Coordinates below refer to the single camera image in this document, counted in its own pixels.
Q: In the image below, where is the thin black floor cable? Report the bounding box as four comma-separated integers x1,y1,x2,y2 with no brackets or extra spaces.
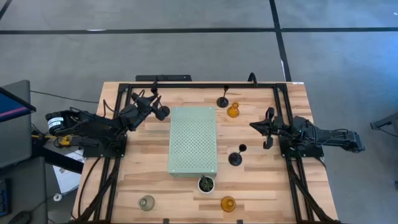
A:
30,90,100,104

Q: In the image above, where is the green succulent plant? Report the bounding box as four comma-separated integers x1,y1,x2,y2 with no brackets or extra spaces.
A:
200,175,214,192

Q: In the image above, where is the short black candlestick holder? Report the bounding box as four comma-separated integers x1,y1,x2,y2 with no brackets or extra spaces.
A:
216,85,230,109

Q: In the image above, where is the clear green glass candle holder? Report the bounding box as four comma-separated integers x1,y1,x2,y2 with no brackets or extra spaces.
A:
138,194,156,212

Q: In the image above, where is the white paper sheet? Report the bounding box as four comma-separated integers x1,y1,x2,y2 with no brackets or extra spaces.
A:
52,151,83,195

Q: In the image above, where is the green perforated metal shelf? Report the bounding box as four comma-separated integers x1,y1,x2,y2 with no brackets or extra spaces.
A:
167,106,218,179

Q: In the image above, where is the yellow cable connector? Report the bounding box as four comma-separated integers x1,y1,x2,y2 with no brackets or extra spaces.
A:
30,133,73,147

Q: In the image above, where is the medium black candlestick holder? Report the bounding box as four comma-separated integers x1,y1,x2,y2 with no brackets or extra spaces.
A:
228,143,248,167

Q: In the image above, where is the black aluminium table frame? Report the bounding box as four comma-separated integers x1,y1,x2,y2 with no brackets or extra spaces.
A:
93,81,340,224

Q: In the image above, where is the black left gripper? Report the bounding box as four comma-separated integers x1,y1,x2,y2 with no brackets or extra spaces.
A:
119,92,162,131

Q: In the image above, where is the white round plant pot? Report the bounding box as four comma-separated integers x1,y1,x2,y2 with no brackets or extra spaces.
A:
197,175,216,194

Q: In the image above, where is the dark computer monitor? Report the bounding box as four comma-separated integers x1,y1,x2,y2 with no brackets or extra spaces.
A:
0,86,37,123

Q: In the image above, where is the dark metal stand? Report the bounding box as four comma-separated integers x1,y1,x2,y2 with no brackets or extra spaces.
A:
369,111,398,138

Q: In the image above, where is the black rectangular box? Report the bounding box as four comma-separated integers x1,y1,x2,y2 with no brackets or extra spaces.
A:
135,74,193,83

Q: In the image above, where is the black cable bundle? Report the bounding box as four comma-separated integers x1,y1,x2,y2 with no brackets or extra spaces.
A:
285,155,340,224

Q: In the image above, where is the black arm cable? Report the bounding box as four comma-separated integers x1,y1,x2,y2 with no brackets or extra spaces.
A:
77,155,103,218

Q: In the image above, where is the amber glass candle holder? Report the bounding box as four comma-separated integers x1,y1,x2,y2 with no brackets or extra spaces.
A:
220,195,237,213
226,101,241,119

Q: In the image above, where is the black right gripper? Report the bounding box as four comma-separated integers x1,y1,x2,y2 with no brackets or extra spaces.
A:
249,107,283,150

